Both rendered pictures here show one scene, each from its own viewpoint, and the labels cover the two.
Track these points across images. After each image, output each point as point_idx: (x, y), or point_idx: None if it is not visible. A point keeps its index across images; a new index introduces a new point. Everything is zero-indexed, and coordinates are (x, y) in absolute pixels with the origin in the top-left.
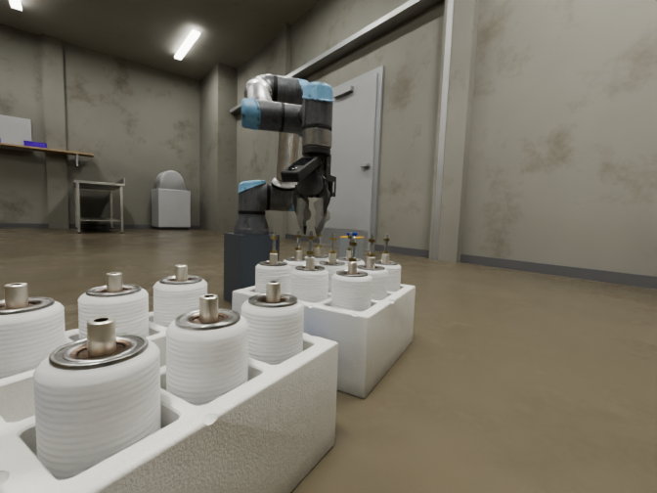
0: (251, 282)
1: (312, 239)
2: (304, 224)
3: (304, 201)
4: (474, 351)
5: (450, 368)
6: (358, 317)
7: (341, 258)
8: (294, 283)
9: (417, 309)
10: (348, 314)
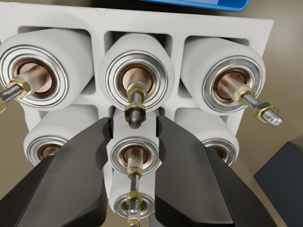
0: (300, 175)
1: (126, 106)
2: (159, 130)
3: (168, 203)
4: (18, 155)
5: (18, 111)
6: (7, 2)
7: (146, 201)
8: (149, 39)
9: (106, 221)
10: (25, 3)
